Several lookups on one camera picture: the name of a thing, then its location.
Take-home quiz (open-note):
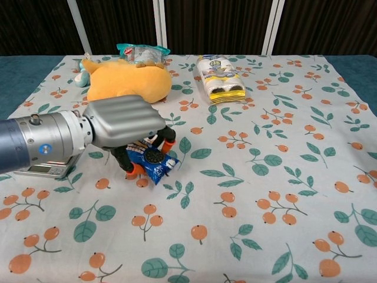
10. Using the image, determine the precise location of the small teal white plush toy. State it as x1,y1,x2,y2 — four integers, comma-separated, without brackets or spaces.
72,58,90,88

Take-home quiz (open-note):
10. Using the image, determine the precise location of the silver kitchen scale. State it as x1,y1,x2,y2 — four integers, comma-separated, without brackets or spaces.
13,155,81,179

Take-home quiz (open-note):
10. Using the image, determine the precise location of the teal snack bag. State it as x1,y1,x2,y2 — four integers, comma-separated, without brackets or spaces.
115,43,171,66

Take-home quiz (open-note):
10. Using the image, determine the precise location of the orange plush toy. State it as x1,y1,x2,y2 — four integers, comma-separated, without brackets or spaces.
81,58,173,104

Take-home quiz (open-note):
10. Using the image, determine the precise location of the teal table cover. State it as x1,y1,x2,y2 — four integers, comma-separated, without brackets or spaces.
0,54,66,121

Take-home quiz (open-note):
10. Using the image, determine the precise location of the white yellow cookie package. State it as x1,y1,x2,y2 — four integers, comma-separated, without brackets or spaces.
196,54,247,105

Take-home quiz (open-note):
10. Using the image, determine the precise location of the floral print tablecloth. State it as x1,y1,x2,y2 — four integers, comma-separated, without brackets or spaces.
0,54,377,283

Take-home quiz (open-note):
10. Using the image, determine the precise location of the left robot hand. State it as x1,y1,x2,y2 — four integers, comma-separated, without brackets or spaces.
82,94,177,177

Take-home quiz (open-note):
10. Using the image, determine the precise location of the blue Oreo cookie pack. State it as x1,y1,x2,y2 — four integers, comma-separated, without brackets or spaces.
125,139,180,186

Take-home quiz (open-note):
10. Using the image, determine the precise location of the white vertical frame post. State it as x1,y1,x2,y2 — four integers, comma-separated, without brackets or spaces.
67,0,92,55
261,0,286,55
152,0,168,50

